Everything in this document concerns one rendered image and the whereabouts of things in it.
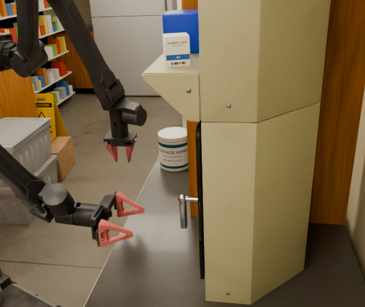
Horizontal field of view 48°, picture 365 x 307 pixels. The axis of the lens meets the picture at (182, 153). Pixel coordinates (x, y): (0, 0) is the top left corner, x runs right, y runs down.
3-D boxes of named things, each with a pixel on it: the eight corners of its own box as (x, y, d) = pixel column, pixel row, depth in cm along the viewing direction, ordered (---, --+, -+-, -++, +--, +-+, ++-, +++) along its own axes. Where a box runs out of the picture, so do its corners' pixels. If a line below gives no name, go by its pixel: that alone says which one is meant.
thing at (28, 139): (58, 154, 340) (52, 117, 326) (22, 190, 286) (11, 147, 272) (13, 153, 347) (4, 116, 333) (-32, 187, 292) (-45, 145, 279)
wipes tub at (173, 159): (192, 158, 177) (191, 126, 171) (188, 172, 165) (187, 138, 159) (163, 158, 179) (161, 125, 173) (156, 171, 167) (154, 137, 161)
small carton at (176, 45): (187, 60, 88) (186, 31, 86) (190, 65, 84) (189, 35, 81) (164, 62, 88) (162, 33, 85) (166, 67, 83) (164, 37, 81)
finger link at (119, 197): (145, 194, 102) (110, 189, 104) (138, 210, 96) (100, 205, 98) (146, 215, 106) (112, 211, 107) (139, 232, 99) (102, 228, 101)
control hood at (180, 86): (214, 81, 110) (214, 44, 106) (200, 122, 81) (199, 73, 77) (172, 81, 112) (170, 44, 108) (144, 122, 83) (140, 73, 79)
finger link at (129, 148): (133, 166, 138) (130, 141, 134) (113, 165, 139) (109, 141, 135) (138, 158, 144) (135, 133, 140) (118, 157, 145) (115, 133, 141)
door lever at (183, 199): (200, 231, 97) (202, 225, 100) (200, 197, 93) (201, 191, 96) (178, 230, 98) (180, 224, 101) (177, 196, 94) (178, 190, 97)
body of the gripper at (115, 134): (133, 144, 135) (130, 123, 132) (103, 144, 136) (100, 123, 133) (138, 136, 140) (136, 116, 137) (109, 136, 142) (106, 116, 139)
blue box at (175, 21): (210, 45, 104) (209, 8, 100) (206, 53, 95) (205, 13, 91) (171, 46, 105) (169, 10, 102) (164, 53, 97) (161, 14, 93)
